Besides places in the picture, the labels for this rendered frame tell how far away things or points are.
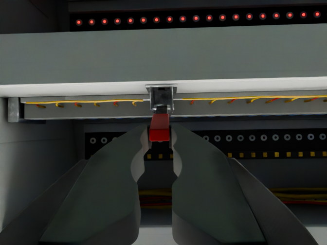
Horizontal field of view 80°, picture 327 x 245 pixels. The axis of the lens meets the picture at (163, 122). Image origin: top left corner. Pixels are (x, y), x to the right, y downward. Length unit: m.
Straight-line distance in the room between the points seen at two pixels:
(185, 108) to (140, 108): 0.05
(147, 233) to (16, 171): 0.17
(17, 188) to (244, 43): 0.29
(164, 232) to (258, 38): 0.21
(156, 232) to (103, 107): 0.15
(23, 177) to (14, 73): 0.15
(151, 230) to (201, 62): 0.18
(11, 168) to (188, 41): 0.24
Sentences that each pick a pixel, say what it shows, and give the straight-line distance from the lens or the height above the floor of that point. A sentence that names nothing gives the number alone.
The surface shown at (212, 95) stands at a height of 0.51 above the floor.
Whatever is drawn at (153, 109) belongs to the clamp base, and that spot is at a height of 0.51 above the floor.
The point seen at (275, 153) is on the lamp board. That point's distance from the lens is 0.40.
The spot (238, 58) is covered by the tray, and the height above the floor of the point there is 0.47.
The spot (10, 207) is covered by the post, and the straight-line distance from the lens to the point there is 0.31.
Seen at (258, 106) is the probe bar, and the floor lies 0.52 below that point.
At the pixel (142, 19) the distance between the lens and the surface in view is 0.35.
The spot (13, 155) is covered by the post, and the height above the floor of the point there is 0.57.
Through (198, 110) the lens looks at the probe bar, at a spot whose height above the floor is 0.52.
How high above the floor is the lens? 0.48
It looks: 14 degrees up
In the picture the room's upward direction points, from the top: 178 degrees clockwise
